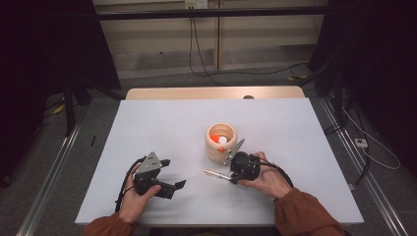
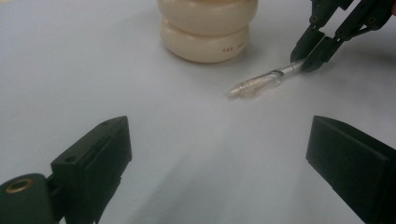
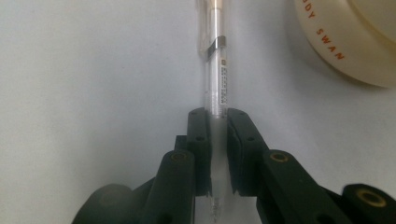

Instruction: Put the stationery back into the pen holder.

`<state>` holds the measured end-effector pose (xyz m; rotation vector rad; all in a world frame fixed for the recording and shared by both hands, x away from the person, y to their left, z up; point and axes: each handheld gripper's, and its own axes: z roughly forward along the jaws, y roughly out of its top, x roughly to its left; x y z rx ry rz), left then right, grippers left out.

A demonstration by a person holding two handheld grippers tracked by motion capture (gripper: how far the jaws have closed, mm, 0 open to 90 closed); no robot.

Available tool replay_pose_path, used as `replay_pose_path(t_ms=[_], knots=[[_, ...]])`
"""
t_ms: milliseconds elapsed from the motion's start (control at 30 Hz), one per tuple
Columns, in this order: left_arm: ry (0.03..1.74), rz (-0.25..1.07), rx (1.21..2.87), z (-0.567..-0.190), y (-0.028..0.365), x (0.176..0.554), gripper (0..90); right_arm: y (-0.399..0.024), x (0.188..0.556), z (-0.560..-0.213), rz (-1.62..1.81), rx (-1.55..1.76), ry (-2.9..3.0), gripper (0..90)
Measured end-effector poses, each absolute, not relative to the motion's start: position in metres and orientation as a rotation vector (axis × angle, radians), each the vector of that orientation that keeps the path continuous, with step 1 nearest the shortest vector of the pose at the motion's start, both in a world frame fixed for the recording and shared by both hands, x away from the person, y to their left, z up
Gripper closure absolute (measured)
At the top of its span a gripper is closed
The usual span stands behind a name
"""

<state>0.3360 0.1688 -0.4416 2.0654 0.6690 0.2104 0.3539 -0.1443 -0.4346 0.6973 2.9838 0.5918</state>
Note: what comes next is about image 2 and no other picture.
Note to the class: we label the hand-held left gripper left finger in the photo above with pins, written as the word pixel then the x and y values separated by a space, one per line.
pixel 93 168

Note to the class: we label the clear plastic pen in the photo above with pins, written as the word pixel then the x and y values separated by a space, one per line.
pixel 258 83

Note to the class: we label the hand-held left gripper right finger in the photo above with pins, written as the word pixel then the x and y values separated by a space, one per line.
pixel 355 168

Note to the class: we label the cream ribbed pen holder cup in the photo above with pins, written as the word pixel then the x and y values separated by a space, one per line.
pixel 205 28

